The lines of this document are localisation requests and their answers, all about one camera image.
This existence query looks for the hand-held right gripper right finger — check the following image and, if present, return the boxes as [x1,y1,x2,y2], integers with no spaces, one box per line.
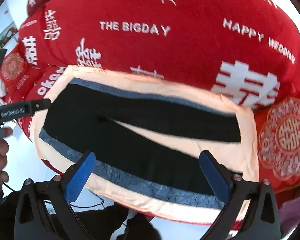
[199,149,282,240]

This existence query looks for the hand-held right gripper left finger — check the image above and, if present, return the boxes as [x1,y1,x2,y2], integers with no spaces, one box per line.
[14,151,100,240]

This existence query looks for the black pants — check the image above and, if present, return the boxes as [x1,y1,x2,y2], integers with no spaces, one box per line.
[43,83,242,196]

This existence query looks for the person's left hand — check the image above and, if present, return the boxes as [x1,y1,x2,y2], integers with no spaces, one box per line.
[0,127,13,178]

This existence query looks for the red embroidered pillow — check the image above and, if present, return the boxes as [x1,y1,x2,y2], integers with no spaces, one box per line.
[0,44,42,100]

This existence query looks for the pink cloth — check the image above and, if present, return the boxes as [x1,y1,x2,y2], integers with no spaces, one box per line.
[0,79,8,102]

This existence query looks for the peach cloth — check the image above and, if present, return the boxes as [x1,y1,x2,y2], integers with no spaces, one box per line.
[30,65,260,222]

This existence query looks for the purple cloth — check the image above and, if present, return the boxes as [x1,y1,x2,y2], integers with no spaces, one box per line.
[279,187,300,232]

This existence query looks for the red printed blanket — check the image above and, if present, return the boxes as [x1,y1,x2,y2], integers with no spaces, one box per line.
[17,0,300,230]

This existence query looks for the black cable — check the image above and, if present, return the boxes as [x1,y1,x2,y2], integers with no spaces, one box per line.
[1,180,106,208]

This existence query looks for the framed wall picture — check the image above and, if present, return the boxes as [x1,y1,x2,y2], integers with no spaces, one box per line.
[0,22,19,48]

